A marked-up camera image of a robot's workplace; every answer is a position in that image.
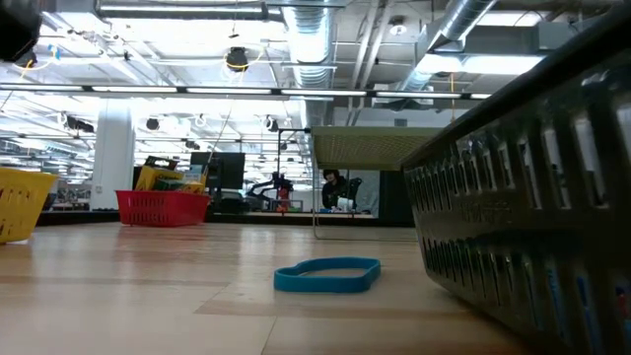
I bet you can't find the small green card box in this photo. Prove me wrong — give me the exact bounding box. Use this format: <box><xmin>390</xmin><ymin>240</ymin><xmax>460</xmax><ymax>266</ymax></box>
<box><xmin>177</xmin><ymin>164</ymin><xmax>209</xmax><ymax>184</ymax></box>

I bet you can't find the person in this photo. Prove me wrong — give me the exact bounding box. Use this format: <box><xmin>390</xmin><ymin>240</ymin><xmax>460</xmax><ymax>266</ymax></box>
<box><xmin>320</xmin><ymin>169</ymin><xmax>352</xmax><ymax>213</ymax></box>

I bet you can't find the mint green perforated metal shelf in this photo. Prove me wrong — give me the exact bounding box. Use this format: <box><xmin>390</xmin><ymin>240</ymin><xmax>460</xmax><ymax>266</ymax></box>
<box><xmin>310</xmin><ymin>125</ymin><xmax>445</xmax><ymax>242</ymax></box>

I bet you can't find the black cabinet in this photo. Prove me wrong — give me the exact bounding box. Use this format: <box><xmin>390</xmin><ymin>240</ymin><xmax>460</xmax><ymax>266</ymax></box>
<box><xmin>379</xmin><ymin>170</ymin><xmax>408</xmax><ymax>221</ymax></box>

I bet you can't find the long ceiling light bar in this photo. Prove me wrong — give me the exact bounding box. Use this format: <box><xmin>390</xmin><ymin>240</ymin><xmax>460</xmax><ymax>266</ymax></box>
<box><xmin>0</xmin><ymin>83</ymin><xmax>499</xmax><ymax>102</ymax></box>

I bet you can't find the black background monitor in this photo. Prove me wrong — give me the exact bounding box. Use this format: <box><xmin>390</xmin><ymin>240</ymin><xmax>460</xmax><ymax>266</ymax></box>
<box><xmin>189</xmin><ymin>151</ymin><xmax>246</xmax><ymax>191</ymax></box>

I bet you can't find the blue rubber band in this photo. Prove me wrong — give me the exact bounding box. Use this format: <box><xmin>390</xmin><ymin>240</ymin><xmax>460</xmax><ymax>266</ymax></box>
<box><xmin>273</xmin><ymin>256</ymin><xmax>383</xmax><ymax>295</ymax></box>

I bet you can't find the red plastic basket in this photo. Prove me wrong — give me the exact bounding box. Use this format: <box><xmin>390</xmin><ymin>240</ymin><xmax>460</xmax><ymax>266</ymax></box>
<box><xmin>114</xmin><ymin>189</ymin><xmax>212</xmax><ymax>228</ymax></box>

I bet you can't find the white column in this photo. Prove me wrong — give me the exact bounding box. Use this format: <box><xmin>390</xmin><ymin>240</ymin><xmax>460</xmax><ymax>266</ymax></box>
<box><xmin>91</xmin><ymin>106</ymin><xmax>137</xmax><ymax>212</ymax></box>

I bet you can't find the black plastic basket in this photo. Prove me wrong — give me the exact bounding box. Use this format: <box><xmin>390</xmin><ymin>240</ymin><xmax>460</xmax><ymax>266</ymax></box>
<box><xmin>399</xmin><ymin>2</ymin><xmax>631</xmax><ymax>355</ymax></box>

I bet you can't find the yellow plastic basket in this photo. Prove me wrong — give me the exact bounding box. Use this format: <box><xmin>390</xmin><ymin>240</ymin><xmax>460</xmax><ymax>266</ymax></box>
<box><xmin>0</xmin><ymin>167</ymin><xmax>59</xmax><ymax>246</ymax></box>

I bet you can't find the silver ribbed air duct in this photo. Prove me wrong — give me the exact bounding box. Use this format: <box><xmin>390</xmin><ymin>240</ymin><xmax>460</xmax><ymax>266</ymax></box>
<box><xmin>396</xmin><ymin>0</ymin><xmax>499</xmax><ymax>95</ymax></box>
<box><xmin>280</xmin><ymin>0</ymin><xmax>344</xmax><ymax>90</ymax></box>

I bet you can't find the black dome ceiling camera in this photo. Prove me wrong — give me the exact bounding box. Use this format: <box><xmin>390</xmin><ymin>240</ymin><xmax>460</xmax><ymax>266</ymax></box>
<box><xmin>225</xmin><ymin>45</ymin><xmax>250</xmax><ymax>74</ymax></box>

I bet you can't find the yellow hanging cord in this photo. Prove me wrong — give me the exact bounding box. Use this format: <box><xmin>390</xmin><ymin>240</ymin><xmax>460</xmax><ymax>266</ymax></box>
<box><xmin>447</xmin><ymin>72</ymin><xmax>458</xmax><ymax>124</ymax></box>

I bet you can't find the grey box air duct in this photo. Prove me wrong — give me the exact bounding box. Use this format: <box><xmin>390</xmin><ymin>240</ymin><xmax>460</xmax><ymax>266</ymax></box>
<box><xmin>428</xmin><ymin>22</ymin><xmax>563</xmax><ymax>56</ymax></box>

